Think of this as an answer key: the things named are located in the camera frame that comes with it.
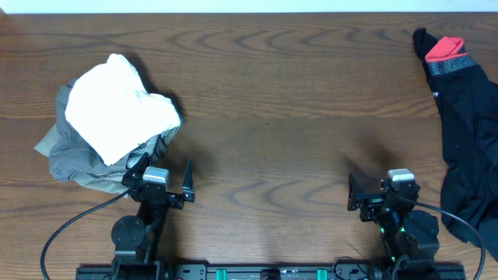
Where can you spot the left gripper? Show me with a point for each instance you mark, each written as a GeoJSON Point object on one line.
{"type": "Point", "coordinates": [163, 195]}

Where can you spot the black leggings with red waistband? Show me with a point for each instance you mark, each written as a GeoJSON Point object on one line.
{"type": "Point", "coordinates": [467, 103]}

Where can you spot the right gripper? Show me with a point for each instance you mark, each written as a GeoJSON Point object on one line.
{"type": "Point", "coordinates": [357, 197]}

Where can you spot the grey crumpled garment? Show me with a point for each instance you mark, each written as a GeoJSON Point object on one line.
{"type": "Point", "coordinates": [72, 158]}

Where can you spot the white crumpled garment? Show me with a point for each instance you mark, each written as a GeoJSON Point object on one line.
{"type": "Point", "coordinates": [112, 111]}

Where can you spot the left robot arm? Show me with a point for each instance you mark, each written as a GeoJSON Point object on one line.
{"type": "Point", "coordinates": [136, 237]}

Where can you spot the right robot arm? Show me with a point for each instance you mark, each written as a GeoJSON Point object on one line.
{"type": "Point", "coordinates": [409, 236]}

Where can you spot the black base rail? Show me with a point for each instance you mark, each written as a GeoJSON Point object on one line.
{"type": "Point", "coordinates": [206, 272]}

